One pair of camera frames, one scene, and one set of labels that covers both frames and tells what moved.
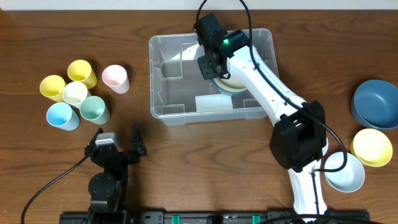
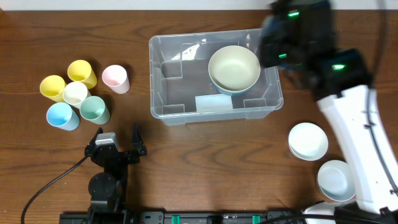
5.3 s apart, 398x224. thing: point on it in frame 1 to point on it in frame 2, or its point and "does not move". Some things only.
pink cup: (115, 77) does not move
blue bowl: (228, 93) does not move
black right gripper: (208, 70) to (272, 45)
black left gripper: (133, 158) does not move
